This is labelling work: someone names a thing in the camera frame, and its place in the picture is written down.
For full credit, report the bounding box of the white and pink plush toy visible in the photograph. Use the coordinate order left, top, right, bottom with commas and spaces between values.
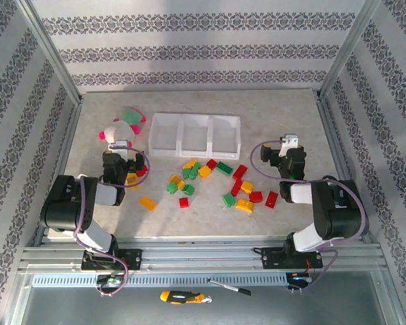
98, 120, 139, 150

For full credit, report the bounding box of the green and pink plush toy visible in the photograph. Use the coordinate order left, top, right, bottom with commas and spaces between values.
113, 106, 148, 127

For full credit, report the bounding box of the small green circuit board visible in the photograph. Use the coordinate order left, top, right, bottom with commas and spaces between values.
288, 272, 314, 284
96, 274, 125, 286

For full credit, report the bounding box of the black marker pen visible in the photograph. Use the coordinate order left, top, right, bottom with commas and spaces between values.
208, 278, 252, 297

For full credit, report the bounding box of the orange and black screwdriver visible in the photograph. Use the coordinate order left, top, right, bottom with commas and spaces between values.
160, 290, 212, 305

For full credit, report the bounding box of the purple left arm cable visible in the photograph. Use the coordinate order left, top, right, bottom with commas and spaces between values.
72, 147, 152, 298

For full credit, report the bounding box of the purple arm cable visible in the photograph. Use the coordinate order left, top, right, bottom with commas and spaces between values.
72, 147, 152, 298
249, 139, 369, 296

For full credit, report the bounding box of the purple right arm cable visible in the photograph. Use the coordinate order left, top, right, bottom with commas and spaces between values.
249, 139, 369, 296

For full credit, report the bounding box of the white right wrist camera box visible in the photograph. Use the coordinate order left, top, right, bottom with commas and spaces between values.
279, 134, 299, 158

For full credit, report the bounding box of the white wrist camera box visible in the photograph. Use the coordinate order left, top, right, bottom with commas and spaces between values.
108, 139, 133, 160
279, 134, 299, 158

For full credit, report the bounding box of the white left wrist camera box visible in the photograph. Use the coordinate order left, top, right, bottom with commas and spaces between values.
108, 139, 133, 160

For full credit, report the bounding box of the aluminium side rail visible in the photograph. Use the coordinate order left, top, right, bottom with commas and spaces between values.
315, 91, 374, 244
30, 97, 85, 246

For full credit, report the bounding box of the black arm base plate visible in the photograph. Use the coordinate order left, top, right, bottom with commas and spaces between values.
259, 246, 324, 270
80, 248, 143, 272

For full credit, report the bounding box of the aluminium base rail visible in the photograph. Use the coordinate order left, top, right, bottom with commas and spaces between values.
16, 236, 390, 272

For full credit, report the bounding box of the aluminium frame post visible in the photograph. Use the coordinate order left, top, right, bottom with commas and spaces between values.
319, 0, 384, 99
15, 0, 84, 102

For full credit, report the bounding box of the grey slotted cable duct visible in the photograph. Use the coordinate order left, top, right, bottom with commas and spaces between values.
31, 273, 289, 288

